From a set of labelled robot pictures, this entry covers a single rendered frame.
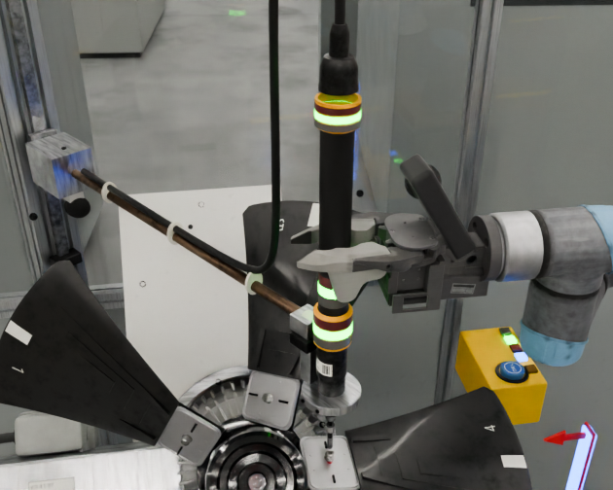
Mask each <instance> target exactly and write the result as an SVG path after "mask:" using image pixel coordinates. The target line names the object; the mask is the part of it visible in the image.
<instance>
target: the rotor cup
mask: <svg viewBox="0 0 613 490"><path fill-rule="evenodd" d="M219 426H221V427H222V428H224V429H225V431H224V432H223V434H221V436H220V438H219V439H218V441H217V442H216V444H215V445H214V447H213V448H212V450H211V451H210V452H209V454H208V455H207V457H206V458H205V460H204V461H203V463H202V464H201V465H200V466H197V481H198V489H199V490H250V488H249V486H248V480H249V478H250V476H251V475H253V474H255V473H259V474H261V475H263V476H264V478H265V479H266V483H267V484H266V487H265V489H264V490H307V488H308V476H307V466H306V463H305V461H304V459H303V457H302V455H301V452H300V447H299V443H300V439H299V437H298V436H297V434H296V433H295V432H294V431H293V432H288V431H284V430H280V429H277V428H274V427H271V426H267V425H264V424H260V423H257V422H253V421H250V420H246V419H244V418H243V415H242V413H241V414H238V415H235V416H233V417H231V418H229V419H227V420H225V421H223V422H222V423H221V424H219ZM264 427H265V428H270V429H271V431H268V430H265V429H264ZM213 450H214V454H213V456H212V458H211V459H210V455H211V454H212V452H213Z"/></svg>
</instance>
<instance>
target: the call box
mask: <svg viewBox="0 0 613 490"><path fill-rule="evenodd" d="M503 328H509V329H510V331H511V332H512V335H513V336H514V337H515V339H516V340H517V343H514V344H520V340H519V339H518V337H517V335H516V334H515V332H514V331H513V329H512V328H511V327H503ZM504 336H506V335H504ZM504 336H503V335H502V334H501V333H500V331H499V328H493V329H483V330H473V331H463V332H460V334H459V340H458V348H457V355H456V363H455V369H456V371H457V373H458V375H459V377H460V379H461V381H462V383H463V385H464V387H465V389H466V391H467V393H469V392H471V391H474V390H476V389H479V388H482V387H484V386H485V387H487V388H489V389H490V390H492V391H494V393H495V394H496V396H497V397H498V398H499V399H500V401H501V403H502V404H503V406H504V408H505V410H506V412H507V414H508V415H509V418H510V420H511V422H512V424H513V425H518V424H526V423H534V422H538V421H539V419H540V415H541V410H542V406H543V401H544V398H545V393H546V389H547V382H546V380H545V378H544V377H543V375H542V374H541V372H540V371H539V369H538V373H532V374H528V372H527V371H526V369H524V376H523V378H522V379H520V380H511V379H508V378H505V377H504V376H502V375H501V373H500V366H501V365H502V364H501V363H504V362H508V361H513V362H517V361H518V360H517V359H516V357H515V353H513V352H512V350H511V349H510V347H509V345H510V344H507V342H506V341H505V339H504ZM520 346H521V345H520ZM526 356H527V355H526ZM527 357H528V356H527ZM519 364H521V365H522V366H523V367H524V366H525V365H535V363H534V362H533V361H532V359H531V358H530V357H528V360H527V361H523V362H519ZM535 366H536V365H535Z"/></svg>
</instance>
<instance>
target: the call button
mask: <svg viewBox="0 0 613 490"><path fill-rule="evenodd" d="M501 364H502V365H501V366H500V373H501V375H502V376H504V377H505V378H508V379H511V380H520V379H522V378H523V376H524V367H523V366H522V365H521V364H519V362H513V361H508V362H504V363H501Z"/></svg>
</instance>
